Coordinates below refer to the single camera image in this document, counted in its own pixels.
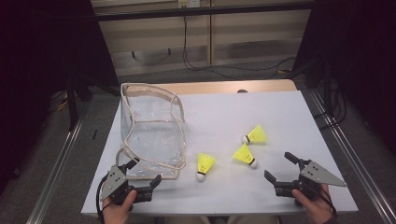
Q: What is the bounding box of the black horizontal bar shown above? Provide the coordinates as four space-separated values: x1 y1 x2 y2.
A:
92 2 316 22

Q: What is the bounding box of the aluminium floor rail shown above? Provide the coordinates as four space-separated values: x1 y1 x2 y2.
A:
26 118 85 224
309 90 396 224

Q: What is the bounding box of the person's left hand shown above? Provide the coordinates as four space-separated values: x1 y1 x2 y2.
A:
103 189 138 224

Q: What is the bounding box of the yellow shuttlecock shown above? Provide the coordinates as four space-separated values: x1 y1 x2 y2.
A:
195 152 218 183
232 143 260 170
241 124 269 146

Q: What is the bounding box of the right hand-held gripper black cable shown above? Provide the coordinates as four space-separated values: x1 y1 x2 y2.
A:
317 186 339 217

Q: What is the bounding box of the black metal stand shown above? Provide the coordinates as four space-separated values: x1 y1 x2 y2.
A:
292 57 334 108
64 73 122 132

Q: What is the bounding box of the person's right hand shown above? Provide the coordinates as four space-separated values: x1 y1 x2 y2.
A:
291 183 336 224

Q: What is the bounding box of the left hand-held gripper black cable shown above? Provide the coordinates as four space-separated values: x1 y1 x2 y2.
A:
95 175 113 224

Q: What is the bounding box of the clear plastic bag beige trim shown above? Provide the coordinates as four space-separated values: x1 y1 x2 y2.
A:
115 82 188 181

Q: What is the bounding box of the white power outlet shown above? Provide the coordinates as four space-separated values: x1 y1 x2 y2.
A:
177 0 201 8

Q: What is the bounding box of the hand-held gripper black cable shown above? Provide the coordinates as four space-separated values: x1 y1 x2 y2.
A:
95 175 113 224
317 186 339 217

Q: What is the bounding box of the black floor cable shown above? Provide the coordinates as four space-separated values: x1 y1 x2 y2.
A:
313 88 348 130

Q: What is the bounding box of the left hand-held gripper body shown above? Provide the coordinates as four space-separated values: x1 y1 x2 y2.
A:
99 164 154 206

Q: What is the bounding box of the light wooden cabinet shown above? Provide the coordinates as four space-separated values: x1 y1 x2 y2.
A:
92 0 312 77

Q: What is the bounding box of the long black hanging cable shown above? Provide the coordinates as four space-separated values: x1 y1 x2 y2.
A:
181 15 297 80

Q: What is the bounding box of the dark curtain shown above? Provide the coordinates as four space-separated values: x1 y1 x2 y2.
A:
292 0 396 153
0 0 120 194

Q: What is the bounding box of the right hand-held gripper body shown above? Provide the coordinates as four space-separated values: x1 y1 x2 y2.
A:
274 161 348 206

